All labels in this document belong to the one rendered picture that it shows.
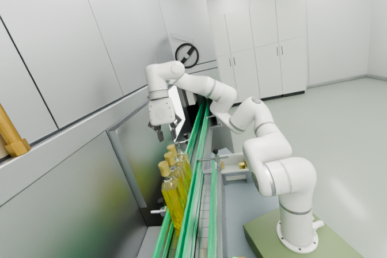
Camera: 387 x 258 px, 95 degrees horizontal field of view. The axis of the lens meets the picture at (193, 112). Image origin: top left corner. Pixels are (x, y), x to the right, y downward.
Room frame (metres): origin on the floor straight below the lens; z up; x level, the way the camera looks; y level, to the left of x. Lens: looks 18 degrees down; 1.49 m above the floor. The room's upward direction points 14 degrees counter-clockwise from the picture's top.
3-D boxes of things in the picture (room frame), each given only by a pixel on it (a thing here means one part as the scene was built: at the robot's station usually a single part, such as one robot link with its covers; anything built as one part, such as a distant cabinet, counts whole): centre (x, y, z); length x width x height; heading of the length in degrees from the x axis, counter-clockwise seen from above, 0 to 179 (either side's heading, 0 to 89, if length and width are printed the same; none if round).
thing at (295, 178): (0.43, -0.24, 1.06); 0.13 x 0.10 x 0.16; 87
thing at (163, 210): (0.56, 0.22, 0.94); 0.07 x 0.04 x 0.13; 78
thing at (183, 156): (0.72, 0.11, 0.99); 0.06 x 0.06 x 0.21; 78
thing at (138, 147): (1.01, 0.19, 1.15); 0.90 x 0.03 x 0.34; 168
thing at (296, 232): (0.44, -0.26, 0.90); 0.16 x 0.13 x 0.15; 97
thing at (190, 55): (1.64, -0.07, 1.49); 0.21 x 0.05 x 0.21; 78
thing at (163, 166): (0.55, 0.15, 1.14); 0.04 x 0.04 x 0.04
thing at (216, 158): (0.82, -0.04, 0.95); 0.17 x 0.03 x 0.12; 78
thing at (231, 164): (0.91, -0.16, 0.80); 0.22 x 0.17 x 0.09; 78
